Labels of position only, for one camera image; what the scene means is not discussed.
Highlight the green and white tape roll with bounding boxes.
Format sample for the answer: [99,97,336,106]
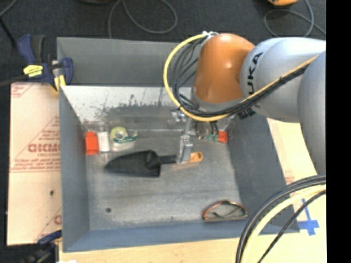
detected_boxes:
[109,126,138,150]

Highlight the brown cardboard board, red print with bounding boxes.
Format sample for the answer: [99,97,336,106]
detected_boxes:
[6,82,63,247]

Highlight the grey metal bin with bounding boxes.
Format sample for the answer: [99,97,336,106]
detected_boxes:
[56,36,300,253]

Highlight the brown sunglasses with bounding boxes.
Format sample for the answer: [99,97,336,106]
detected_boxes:
[201,199,249,222]

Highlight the white bottle with orange cap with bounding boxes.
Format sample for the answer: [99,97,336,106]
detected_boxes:
[84,130,111,156]

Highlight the black trowel with orange handle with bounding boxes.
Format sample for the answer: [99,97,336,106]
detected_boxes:
[104,150,204,179]

